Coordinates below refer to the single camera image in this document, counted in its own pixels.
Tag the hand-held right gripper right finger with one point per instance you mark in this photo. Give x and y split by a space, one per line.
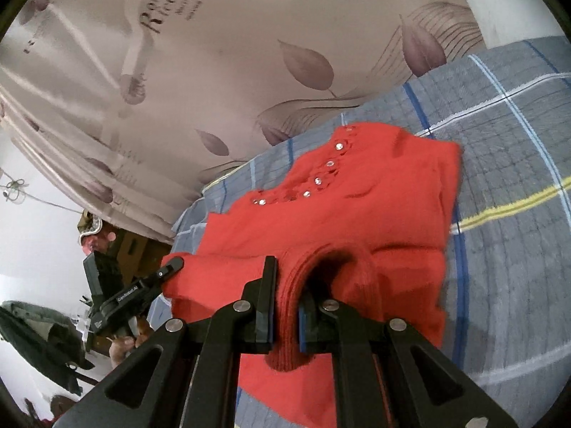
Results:
304 327

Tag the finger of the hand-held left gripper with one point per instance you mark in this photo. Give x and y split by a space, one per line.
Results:
171 267

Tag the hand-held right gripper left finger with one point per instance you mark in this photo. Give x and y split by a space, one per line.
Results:
266 307

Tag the red knit sweater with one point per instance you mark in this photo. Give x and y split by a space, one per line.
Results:
357 214

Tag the person's left hand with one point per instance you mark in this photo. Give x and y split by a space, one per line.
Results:
122 345

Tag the wooden cabinet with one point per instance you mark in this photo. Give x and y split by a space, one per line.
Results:
131 243

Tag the patterned cloth bundle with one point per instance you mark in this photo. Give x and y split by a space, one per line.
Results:
91 232

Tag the dark green jacket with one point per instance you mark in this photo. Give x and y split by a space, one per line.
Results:
35 334

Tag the beige leaf print curtain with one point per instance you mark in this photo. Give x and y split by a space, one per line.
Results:
200 76

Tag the grey plaid blanket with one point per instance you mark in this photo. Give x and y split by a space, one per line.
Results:
513 142

